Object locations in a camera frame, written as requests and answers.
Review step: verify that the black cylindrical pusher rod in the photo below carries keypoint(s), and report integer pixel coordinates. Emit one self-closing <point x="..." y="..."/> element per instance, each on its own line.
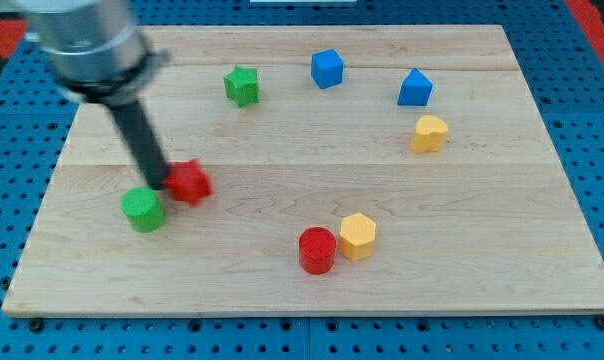
<point x="136" y="130"/>

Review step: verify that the green cylinder block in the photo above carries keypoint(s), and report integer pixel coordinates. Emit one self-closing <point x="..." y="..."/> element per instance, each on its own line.
<point x="143" y="209"/>

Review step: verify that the red star block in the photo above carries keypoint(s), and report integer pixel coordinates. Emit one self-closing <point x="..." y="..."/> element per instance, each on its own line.
<point x="188" y="182"/>

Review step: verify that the wooden board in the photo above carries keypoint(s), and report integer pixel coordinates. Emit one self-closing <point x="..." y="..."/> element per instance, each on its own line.
<point x="488" y="225"/>

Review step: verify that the blue cube block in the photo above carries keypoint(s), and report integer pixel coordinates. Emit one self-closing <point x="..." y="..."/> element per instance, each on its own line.
<point x="327" y="68"/>

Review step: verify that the yellow heart block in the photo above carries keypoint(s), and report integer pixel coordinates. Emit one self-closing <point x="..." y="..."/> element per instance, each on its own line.
<point x="429" y="135"/>

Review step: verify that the green star block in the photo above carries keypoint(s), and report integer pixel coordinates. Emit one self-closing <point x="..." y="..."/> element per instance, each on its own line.
<point x="242" y="86"/>

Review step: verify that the yellow hexagon block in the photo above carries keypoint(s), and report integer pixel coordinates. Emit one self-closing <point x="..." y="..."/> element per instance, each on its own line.
<point x="357" y="236"/>

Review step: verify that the red cylinder block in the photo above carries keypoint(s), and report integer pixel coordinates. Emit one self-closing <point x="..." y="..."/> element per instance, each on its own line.
<point x="317" y="247"/>

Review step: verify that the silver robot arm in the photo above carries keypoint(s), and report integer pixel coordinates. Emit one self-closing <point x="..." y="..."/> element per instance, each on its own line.
<point x="99" y="56"/>

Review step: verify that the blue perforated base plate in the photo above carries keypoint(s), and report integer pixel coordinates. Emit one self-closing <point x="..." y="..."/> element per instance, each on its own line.
<point x="564" y="74"/>

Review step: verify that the blue triangular prism block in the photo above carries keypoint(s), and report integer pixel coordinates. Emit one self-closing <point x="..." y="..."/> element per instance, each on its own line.
<point x="415" y="89"/>

